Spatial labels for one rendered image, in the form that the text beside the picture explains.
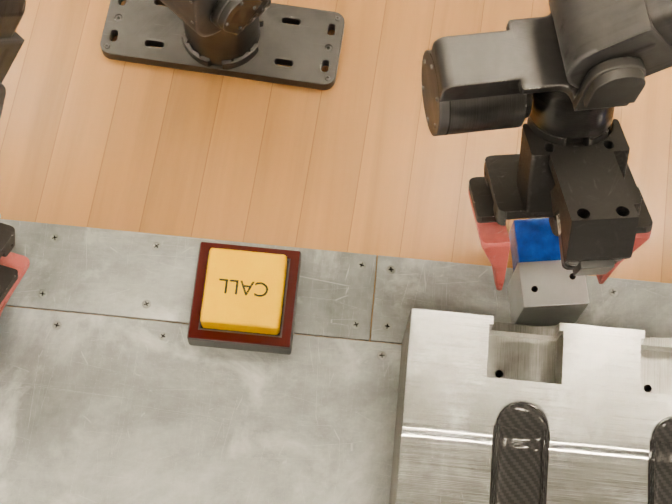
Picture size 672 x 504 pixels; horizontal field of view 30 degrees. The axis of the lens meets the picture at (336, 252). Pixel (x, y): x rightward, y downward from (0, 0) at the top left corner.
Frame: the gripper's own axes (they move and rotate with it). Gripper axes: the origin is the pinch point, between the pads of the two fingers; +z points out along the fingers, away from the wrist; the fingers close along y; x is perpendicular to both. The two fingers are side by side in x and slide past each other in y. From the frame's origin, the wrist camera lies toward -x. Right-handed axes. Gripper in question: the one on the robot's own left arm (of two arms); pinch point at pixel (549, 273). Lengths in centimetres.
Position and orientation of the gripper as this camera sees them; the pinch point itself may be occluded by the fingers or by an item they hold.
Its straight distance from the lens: 96.8
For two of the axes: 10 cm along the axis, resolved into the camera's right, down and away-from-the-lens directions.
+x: -0.7, -6.6, 7.5
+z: 0.2, 7.5, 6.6
